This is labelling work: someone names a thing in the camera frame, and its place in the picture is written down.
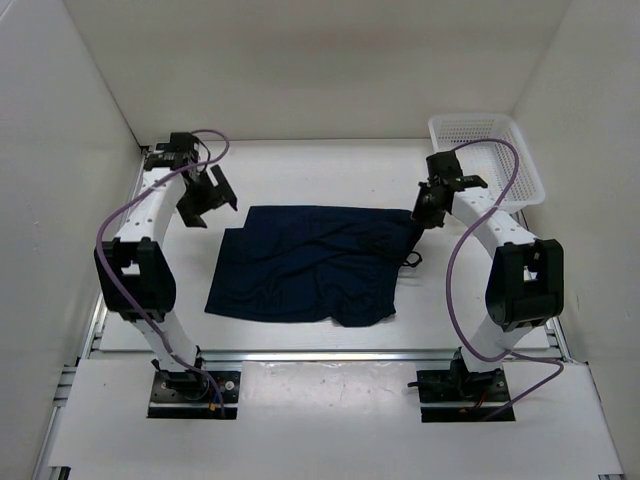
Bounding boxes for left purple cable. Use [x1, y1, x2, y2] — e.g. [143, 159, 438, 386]
[95, 128, 231, 416]

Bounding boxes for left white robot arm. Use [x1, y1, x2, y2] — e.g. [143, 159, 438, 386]
[94, 129, 238, 400]

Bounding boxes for white plastic mesh basket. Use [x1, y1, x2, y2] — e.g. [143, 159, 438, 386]
[428, 113, 546, 214]

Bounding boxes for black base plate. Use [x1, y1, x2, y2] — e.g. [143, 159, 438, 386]
[407, 369, 516, 424]
[147, 370, 241, 420]

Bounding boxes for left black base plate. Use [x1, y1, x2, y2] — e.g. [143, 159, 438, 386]
[147, 370, 241, 420]

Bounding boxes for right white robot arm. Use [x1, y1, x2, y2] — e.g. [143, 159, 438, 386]
[412, 150, 564, 400]

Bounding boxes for aluminium front rail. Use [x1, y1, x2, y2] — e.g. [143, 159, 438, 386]
[89, 347, 571, 366]

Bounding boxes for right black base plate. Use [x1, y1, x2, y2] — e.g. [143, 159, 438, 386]
[407, 369, 516, 424]

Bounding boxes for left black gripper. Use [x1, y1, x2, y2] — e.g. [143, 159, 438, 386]
[176, 165, 236, 229]

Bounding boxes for navy blue shorts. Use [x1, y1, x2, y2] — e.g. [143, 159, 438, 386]
[204, 205, 424, 328]

